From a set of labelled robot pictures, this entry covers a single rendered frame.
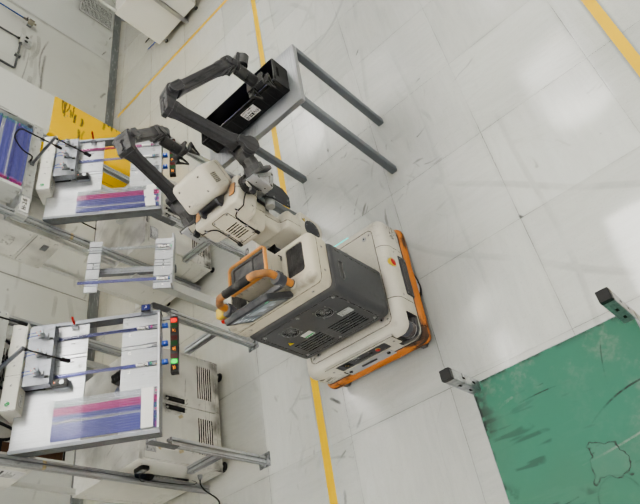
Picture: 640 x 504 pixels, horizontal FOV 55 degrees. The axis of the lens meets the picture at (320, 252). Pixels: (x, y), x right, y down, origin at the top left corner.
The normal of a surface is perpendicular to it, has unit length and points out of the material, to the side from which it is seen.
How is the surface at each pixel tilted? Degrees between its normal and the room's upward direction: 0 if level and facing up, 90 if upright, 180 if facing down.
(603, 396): 0
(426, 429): 0
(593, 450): 0
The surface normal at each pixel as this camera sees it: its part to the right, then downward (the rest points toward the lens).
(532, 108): -0.67, -0.37
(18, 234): 0.15, 0.78
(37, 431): -0.01, -0.61
